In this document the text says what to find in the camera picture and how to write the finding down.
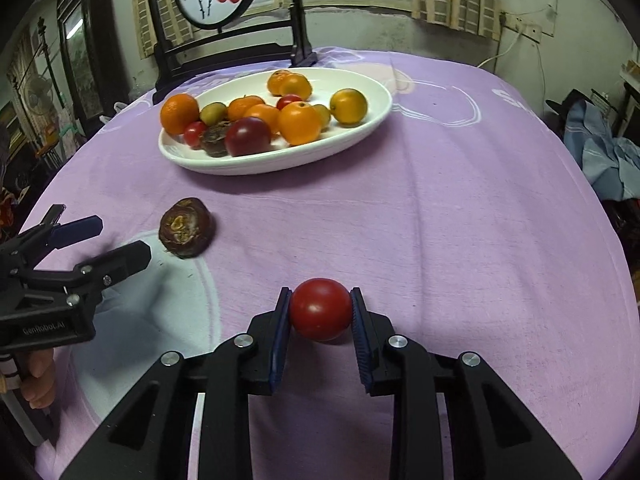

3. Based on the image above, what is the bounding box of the white power cable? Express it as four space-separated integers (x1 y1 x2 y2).
475 30 526 68

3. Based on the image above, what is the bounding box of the yellow-green orange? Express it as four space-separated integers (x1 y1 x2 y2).
329 88 369 127

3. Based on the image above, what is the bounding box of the purple tablecloth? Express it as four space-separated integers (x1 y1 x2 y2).
32 49 640 480

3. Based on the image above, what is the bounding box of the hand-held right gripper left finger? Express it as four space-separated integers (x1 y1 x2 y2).
60 287 293 480

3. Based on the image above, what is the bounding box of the dark cloth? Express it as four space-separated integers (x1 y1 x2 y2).
545 89 608 112

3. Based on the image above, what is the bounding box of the dark purple tomato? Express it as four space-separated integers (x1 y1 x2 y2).
224 116 273 157

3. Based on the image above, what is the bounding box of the white oval plate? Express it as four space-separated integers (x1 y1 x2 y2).
158 67 393 176

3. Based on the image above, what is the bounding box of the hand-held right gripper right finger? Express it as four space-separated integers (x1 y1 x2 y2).
350 287 583 480

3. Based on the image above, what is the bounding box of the person's left hand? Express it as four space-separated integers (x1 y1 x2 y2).
22 349 57 410

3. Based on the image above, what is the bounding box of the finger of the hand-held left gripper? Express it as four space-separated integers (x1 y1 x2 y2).
25 240 152 311
0 204 103 281

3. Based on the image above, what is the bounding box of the large rough mandarin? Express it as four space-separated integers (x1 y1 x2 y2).
282 73 313 101

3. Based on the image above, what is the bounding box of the blue clothing pile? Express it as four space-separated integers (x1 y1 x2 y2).
562 100 640 201

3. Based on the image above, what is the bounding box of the wall outlet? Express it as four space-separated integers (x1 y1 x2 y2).
500 10 543 43

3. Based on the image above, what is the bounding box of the small dark water chestnut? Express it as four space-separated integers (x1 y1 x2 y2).
200 121 236 158

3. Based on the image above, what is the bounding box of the standing fan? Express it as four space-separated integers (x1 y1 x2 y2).
22 74 56 113

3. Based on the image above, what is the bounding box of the large smooth orange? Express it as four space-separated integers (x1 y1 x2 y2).
160 93 201 136

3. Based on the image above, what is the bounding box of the small red cherry tomato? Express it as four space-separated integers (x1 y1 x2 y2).
183 121 207 148

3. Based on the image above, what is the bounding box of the dark wooden cabinet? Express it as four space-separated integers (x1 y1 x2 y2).
55 0 143 126

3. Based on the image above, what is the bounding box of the large dark water chestnut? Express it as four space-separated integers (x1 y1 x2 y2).
158 197 217 260

